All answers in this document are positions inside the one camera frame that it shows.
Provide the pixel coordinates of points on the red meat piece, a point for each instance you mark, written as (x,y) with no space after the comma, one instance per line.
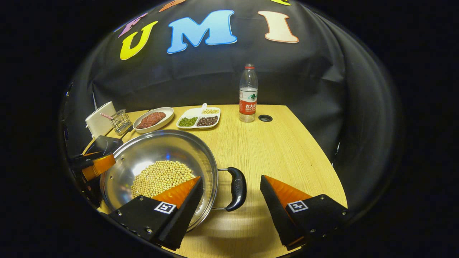
(158,116)
(144,123)

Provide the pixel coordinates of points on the pile of dark beans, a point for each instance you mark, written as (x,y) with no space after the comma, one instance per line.
(207,121)

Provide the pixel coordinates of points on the pink striped straw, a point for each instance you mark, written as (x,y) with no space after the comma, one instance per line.
(107,116)

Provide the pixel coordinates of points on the white divided dish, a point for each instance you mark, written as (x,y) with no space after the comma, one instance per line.
(190,113)

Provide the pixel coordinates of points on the stainless steel pot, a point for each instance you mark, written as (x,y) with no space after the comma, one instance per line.
(161,147)

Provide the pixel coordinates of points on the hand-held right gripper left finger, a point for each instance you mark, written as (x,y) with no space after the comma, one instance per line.
(186,215)

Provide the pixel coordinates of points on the clear plastic water bottle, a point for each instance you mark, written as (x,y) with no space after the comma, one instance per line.
(248,104)

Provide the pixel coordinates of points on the black backdrop cloth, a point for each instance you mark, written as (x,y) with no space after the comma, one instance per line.
(304,79)

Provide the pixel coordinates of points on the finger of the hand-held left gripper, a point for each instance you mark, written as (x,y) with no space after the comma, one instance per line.
(98,166)
(84,162)

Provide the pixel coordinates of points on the black induction cooktop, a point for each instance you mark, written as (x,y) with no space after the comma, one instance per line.
(105,145)

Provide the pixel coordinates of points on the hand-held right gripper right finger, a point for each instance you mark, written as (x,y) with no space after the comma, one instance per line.
(278,215)

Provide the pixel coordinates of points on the pile of soybeans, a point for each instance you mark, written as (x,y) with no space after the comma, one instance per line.
(161,179)

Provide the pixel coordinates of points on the white toaster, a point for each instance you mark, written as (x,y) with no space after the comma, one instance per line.
(98,123)

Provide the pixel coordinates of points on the pile of green beans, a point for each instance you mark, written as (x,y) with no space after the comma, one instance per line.
(188,122)

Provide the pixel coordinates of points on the round white plate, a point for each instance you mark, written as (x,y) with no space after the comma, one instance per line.
(168,114)

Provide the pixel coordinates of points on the small heap of yellow beans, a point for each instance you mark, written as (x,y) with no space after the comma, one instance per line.
(210,111)

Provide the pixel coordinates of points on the black table grommet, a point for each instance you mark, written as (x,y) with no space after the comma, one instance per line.
(265,118)

